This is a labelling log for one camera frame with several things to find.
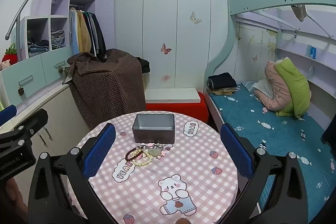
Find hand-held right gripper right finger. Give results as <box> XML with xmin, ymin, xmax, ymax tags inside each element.
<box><xmin>220</xmin><ymin>123</ymin><xmax>312</xmax><ymax>224</ymax></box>

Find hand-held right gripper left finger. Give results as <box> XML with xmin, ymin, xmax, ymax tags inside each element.
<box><xmin>28</xmin><ymin>122</ymin><xmax>116</xmax><ymax>224</ymax></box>

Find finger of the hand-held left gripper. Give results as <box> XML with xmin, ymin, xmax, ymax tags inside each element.
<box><xmin>14</xmin><ymin>109</ymin><xmax>49</xmax><ymax>142</ymax></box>
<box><xmin>0</xmin><ymin>105</ymin><xmax>17</xmax><ymax>126</ymax></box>

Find dark red bead bracelet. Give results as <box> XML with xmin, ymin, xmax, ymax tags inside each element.
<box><xmin>125</xmin><ymin>147</ymin><xmax>147</xmax><ymax>163</ymax></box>

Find cream bead bracelet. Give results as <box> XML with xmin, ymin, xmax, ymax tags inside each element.
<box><xmin>131</xmin><ymin>150</ymin><xmax>153</xmax><ymax>167</ymax></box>

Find grey metal tin box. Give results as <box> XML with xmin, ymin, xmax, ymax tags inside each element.
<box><xmin>132</xmin><ymin>113</ymin><xmax>175</xmax><ymax>144</ymax></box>

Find pink and silver charm chain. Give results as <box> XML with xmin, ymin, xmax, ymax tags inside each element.
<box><xmin>139</xmin><ymin>143</ymin><xmax>174</xmax><ymax>160</ymax></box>

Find person's left hand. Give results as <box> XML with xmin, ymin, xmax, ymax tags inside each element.
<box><xmin>5</xmin><ymin>178</ymin><xmax>28</xmax><ymax>219</ymax></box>

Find beige cabinet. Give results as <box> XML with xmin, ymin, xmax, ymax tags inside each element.
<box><xmin>0</xmin><ymin>85</ymin><xmax>91</xmax><ymax>159</ymax></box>

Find teal drawer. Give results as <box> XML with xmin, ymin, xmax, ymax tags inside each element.
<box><xmin>1</xmin><ymin>57</ymin><xmax>45</xmax><ymax>106</ymax></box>
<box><xmin>41</xmin><ymin>46</ymin><xmax>73</xmax><ymax>86</ymax></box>

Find teal candy print bedsheet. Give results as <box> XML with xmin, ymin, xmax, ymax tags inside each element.
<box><xmin>209</xmin><ymin>81</ymin><xmax>336</xmax><ymax>216</ymax></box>

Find red pot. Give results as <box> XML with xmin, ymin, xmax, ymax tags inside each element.
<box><xmin>1</xmin><ymin>54</ymin><xmax>17</xmax><ymax>65</ymax></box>

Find pink checkered bear tablecloth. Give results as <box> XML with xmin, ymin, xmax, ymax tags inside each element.
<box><xmin>67</xmin><ymin>111</ymin><xmax>239</xmax><ymax>224</ymax></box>

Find tan folded clothes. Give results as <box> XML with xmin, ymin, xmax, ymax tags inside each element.
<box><xmin>207</xmin><ymin>86</ymin><xmax>238</xmax><ymax>95</ymax></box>

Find brown dotted cloth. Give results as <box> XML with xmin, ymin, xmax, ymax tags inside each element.
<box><xmin>67</xmin><ymin>49</ymin><xmax>146</xmax><ymax>130</ymax></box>

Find red stool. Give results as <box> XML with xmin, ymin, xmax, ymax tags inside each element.
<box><xmin>145</xmin><ymin>92</ymin><xmax>209</xmax><ymax>123</ymax></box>

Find white pillow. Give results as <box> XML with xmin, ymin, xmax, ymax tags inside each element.
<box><xmin>252</xmin><ymin>79</ymin><xmax>275</xmax><ymax>98</ymax></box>

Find dark folded clothes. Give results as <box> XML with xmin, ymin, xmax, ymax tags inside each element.
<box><xmin>208</xmin><ymin>72</ymin><xmax>237</xmax><ymax>90</ymax></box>

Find stack of folded jeans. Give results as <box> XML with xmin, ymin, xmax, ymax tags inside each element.
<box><xmin>27</xmin><ymin>39</ymin><xmax>50</xmax><ymax>58</ymax></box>

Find grey folded clothes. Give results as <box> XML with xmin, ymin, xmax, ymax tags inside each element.
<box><xmin>51</xmin><ymin>30</ymin><xmax>65</xmax><ymax>50</ymax></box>

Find white board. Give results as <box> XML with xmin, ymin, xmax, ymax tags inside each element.
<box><xmin>145</xmin><ymin>88</ymin><xmax>202</xmax><ymax>103</ymax></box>

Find green quilt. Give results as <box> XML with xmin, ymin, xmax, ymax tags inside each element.
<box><xmin>274</xmin><ymin>58</ymin><xmax>311</xmax><ymax>118</ymax></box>

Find black cloth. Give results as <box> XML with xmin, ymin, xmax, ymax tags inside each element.
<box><xmin>136</xmin><ymin>56</ymin><xmax>151</xmax><ymax>73</ymax></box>

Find dark object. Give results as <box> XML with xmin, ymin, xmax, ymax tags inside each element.
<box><xmin>322</xmin><ymin>123</ymin><xmax>336</xmax><ymax>146</ymax></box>

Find light blue hanging shirt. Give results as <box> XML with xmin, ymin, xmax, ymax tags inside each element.
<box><xmin>70</xmin><ymin>10</ymin><xmax>79</xmax><ymax>55</ymax></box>

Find yellow hanging jacket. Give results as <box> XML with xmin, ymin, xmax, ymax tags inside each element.
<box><xmin>77</xmin><ymin>11</ymin><xmax>96</xmax><ymax>55</ymax></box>

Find black hanging coat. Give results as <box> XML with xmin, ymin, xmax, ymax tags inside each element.
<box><xmin>91</xmin><ymin>13</ymin><xmax>107</xmax><ymax>62</ymax></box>

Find grey hanging garment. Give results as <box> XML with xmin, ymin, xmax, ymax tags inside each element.
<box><xmin>88</xmin><ymin>13</ymin><xmax>97</xmax><ymax>56</ymax></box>

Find green hanging garment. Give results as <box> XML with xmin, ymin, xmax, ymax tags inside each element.
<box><xmin>83</xmin><ymin>11</ymin><xmax>91</xmax><ymax>30</ymax></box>

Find lilac shelving unit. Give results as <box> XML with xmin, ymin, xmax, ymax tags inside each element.
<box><xmin>16</xmin><ymin>0</ymin><xmax>116</xmax><ymax>59</ymax></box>

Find white wardrobe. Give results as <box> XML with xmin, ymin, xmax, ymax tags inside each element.
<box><xmin>115</xmin><ymin>0</ymin><xmax>231</xmax><ymax>89</ymax></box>

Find grey hanging cloth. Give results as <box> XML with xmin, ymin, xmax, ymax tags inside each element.
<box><xmin>290</xmin><ymin>4</ymin><xmax>307</xmax><ymax>22</ymax></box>

